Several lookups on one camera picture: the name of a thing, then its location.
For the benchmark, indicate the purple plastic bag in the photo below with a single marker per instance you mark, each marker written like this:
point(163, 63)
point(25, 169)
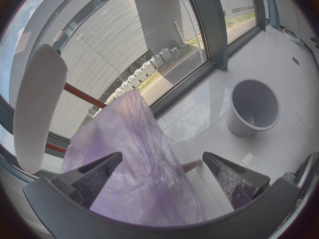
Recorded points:
point(139, 143)

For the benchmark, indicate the blue-green curtain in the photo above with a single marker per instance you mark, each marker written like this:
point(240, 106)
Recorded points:
point(273, 6)

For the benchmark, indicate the white trash bin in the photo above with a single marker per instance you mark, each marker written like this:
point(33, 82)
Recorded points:
point(249, 123)

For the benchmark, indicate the white round dish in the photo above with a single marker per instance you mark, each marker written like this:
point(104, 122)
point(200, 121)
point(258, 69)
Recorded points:
point(292, 35)

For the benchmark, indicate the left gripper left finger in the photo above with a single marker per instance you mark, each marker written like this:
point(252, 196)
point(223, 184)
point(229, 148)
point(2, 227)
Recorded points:
point(96, 177)

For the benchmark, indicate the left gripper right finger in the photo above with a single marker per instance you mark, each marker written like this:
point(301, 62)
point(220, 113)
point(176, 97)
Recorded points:
point(231, 180)

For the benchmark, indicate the window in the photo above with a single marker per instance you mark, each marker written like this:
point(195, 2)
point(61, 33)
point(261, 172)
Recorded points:
point(124, 33)

